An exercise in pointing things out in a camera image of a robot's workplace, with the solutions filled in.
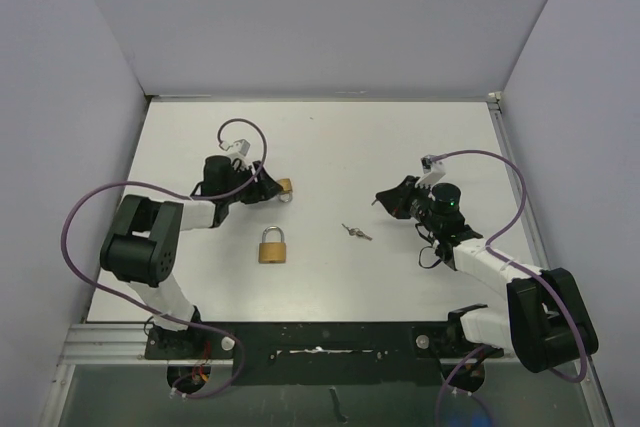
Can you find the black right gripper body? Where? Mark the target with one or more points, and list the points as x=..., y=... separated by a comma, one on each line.
x=416, y=199

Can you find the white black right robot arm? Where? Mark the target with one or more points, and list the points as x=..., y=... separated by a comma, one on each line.
x=546, y=324

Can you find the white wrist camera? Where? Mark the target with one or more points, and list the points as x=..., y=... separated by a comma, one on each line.
x=237, y=152
x=433, y=171

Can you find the small brass padlock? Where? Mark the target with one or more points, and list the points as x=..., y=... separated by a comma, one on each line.
x=286, y=193

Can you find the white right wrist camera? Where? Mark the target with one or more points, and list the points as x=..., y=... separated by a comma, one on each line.
x=433, y=171

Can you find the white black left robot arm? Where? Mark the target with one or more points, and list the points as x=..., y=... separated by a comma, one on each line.
x=141, y=246

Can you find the large brass padlock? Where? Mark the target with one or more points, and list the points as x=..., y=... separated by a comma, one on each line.
x=272, y=248

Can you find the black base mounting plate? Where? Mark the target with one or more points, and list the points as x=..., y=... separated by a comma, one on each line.
x=207, y=362

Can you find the aluminium front frame rail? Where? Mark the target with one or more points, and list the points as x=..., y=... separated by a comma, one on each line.
x=105, y=380

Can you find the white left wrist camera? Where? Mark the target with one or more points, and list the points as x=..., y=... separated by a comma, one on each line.
x=237, y=152

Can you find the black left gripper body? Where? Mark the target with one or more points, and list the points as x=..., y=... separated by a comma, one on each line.
x=252, y=193

